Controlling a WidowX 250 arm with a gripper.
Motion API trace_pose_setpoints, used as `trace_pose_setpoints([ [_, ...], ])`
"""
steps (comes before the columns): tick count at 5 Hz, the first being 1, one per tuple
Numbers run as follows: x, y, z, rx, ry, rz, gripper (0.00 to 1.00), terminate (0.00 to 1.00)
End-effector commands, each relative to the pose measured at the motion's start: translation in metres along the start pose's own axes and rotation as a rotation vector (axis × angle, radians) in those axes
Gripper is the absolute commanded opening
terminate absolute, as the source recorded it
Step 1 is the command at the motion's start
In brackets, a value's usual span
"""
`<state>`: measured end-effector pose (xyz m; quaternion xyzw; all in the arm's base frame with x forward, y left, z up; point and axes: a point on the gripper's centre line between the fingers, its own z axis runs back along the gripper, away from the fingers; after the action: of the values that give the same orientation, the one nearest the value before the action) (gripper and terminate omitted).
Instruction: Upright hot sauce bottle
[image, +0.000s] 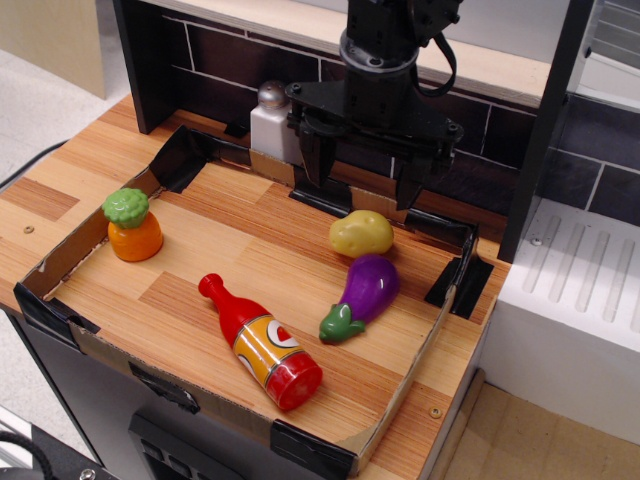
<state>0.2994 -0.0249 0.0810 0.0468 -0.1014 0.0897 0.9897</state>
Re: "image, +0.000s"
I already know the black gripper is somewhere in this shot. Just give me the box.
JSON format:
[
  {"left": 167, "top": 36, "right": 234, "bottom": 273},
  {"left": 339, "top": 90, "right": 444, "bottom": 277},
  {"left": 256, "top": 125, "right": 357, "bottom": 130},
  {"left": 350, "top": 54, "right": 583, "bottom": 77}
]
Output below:
[{"left": 286, "top": 66, "right": 463, "bottom": 210}]

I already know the red hot sauce bottle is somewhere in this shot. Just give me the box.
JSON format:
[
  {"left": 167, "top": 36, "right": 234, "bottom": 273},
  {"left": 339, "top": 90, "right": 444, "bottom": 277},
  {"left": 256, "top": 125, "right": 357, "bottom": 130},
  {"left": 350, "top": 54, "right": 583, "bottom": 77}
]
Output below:
[{"left": 198, "top": 274, "right": 323, "bottom": 411}]

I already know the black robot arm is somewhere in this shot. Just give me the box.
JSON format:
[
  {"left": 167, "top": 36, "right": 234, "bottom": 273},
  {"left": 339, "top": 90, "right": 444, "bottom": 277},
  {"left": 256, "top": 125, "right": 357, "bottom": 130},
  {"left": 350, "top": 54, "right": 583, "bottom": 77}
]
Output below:
[{"left": 286, "top": 0, "right": 463, "bottom": 210}]

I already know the cardboard fence with black tape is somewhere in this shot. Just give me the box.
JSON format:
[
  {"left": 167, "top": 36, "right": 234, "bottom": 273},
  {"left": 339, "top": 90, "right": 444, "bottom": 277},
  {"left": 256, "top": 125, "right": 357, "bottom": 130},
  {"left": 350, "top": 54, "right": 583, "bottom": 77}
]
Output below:
[{"left": 1, "top": 117, "right": 509, "bottom": 479}]

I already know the yellow toy potato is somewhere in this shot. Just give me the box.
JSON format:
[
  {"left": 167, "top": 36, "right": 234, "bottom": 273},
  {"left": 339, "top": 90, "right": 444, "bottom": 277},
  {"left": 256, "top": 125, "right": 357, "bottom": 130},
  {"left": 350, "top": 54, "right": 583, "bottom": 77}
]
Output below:
[{"left": 329, "top": 210, "right": 394, "bottom": 258}]

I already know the white salt shaker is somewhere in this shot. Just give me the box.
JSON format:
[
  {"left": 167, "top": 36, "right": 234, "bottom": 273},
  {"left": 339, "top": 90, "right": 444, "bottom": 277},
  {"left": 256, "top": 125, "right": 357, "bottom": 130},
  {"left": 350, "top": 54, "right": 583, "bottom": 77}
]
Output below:
[{"left": 250, "top": 80, "right": 303, "bottom": 166}]

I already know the purple toy eggplant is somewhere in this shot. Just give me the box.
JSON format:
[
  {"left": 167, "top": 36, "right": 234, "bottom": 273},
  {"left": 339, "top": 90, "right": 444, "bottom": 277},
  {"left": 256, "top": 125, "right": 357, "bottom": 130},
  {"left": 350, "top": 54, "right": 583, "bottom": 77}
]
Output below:
[{"left": 319, "top": 254, "right": 400, "bottom": 344}]

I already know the wooden shelf with black posts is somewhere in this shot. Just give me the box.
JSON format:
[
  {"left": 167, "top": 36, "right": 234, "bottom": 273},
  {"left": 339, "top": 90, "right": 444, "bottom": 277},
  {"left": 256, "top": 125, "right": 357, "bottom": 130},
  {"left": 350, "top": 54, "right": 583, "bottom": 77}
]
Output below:
[{"left": 114, "top": 1, "right": 568, "bottom": 261}]

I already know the orange toy carrot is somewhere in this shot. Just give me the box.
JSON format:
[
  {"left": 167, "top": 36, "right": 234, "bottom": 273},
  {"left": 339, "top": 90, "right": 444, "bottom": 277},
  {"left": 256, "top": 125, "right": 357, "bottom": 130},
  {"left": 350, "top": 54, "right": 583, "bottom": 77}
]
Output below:
[{"left": 102, "top": 187, "right": 163, "bottom": 262}]

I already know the brass screw right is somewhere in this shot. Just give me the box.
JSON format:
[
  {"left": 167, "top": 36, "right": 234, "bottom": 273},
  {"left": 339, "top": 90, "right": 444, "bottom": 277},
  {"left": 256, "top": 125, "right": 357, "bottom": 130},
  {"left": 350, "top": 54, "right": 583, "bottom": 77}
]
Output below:
[{"left": 429, "top": 407, "right": 442, "bottom": 419}]

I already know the white toy sink drainboard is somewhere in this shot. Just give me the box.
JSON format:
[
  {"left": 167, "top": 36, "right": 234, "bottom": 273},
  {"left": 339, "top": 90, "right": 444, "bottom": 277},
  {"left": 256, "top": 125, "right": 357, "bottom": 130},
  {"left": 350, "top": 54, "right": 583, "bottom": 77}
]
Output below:
[{"left": 480, "top": 200, "right": 639, "bottom": 443}]

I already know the black toy oven front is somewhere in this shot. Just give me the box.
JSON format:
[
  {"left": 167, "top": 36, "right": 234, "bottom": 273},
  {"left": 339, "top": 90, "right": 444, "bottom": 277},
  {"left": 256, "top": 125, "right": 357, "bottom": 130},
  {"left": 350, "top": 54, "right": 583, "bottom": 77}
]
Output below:
[{"left": 128, "top": 414, "right": 243, "bottom": 480}]

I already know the black cable lower left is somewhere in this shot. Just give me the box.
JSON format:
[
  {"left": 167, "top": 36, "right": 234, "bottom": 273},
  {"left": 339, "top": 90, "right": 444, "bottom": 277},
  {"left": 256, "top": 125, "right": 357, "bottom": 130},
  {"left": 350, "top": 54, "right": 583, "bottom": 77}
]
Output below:
[{"left": 0, "top": 430, "right": 57, "bottom": 480}]

